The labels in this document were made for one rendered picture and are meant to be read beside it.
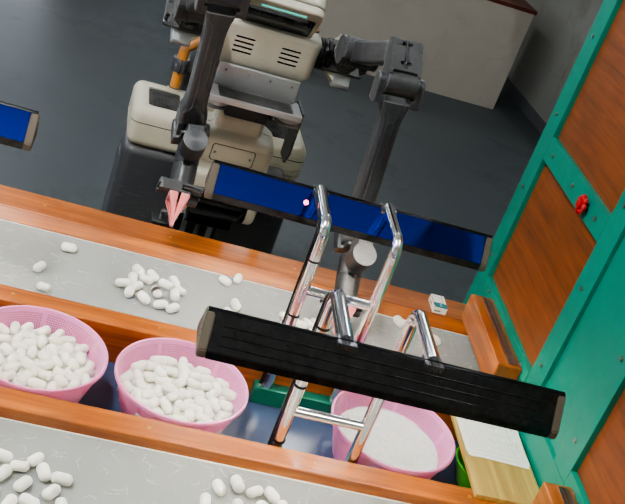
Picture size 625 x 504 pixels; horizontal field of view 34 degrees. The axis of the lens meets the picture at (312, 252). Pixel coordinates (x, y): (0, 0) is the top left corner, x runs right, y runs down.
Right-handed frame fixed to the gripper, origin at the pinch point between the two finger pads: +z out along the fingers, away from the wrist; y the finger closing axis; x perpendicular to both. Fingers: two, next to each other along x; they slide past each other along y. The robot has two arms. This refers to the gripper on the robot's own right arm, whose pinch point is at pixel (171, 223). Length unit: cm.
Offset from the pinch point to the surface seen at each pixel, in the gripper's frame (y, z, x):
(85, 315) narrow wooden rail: -13.5, 29.6, -12.6
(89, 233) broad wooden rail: -16.9, 3.2, 11.5
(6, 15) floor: -89, -216, 298
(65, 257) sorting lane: -20.6, 12.5, 5.5
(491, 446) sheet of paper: 72, 39, -24
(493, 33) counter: 203, -324, 319
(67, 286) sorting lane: -18.5, 21.3, -2.1
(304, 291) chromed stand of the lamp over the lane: 26.2, 19.2, -30.3
